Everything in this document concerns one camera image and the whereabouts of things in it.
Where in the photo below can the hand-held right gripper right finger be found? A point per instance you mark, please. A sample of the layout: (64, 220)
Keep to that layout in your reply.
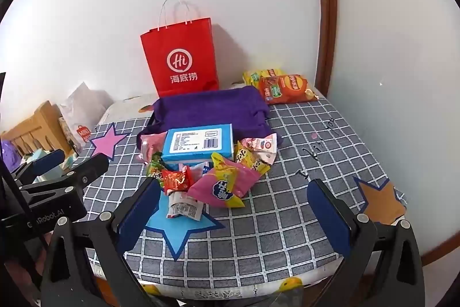
(329, 217)

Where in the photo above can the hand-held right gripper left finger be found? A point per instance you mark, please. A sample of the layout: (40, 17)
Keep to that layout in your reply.
(140, 217)

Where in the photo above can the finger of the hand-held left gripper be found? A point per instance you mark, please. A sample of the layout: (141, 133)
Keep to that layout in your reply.
(86, 172)
(48, 161)

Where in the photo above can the small red snack packet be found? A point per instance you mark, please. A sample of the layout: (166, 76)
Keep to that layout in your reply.
(174, 181)

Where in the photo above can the green snack packet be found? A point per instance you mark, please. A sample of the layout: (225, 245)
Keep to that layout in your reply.
(155, 168)

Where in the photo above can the pink peach snack packet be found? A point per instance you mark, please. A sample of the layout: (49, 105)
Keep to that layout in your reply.
(152, 145)

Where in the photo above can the blue snack packet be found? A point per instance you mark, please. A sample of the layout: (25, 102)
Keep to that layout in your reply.
(205, 169)

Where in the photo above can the pink and yellow snack packet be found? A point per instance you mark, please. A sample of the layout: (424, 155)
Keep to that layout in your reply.
(222, 184)

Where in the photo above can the pink strawberry snack packet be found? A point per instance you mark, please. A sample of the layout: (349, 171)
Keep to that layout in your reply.
(260, 145)

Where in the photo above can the purple towel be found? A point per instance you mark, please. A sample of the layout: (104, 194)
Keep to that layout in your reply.
(208, 109)

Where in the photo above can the pale green box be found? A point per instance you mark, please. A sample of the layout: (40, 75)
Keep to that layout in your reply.
(36, 154)

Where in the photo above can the white bag with red label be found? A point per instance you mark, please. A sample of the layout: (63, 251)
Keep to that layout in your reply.
(81, 134)

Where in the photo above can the purple cloth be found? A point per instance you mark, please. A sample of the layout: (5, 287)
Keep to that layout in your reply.
(9, 152)

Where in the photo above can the grey checked bed sheet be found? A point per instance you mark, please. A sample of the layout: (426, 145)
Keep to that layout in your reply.
(287, 220)

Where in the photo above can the white red-print snack packet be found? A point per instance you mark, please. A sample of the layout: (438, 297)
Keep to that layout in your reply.
(181, 208)

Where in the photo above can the white plastic bag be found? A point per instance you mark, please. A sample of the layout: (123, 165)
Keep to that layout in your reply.
(86, 102)

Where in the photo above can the white box with oranges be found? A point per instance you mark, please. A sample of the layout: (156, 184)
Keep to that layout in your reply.
(125, 109)

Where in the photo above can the blue tissue pack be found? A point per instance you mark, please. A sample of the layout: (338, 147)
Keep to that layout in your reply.
(197, 143)

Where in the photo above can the yellow triangular snack packet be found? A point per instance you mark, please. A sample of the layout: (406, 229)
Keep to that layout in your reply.
(248, 157)

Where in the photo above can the orange chips bag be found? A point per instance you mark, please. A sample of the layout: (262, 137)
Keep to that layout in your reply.
(287, 89)

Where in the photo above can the yellow chips bag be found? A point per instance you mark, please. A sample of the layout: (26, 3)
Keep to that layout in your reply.
(253, 76)

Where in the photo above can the red paper bag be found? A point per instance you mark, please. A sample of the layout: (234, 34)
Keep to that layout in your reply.
(179, 41)

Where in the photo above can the brown wooden door frame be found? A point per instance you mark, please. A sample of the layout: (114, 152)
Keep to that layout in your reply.
(325, 5)

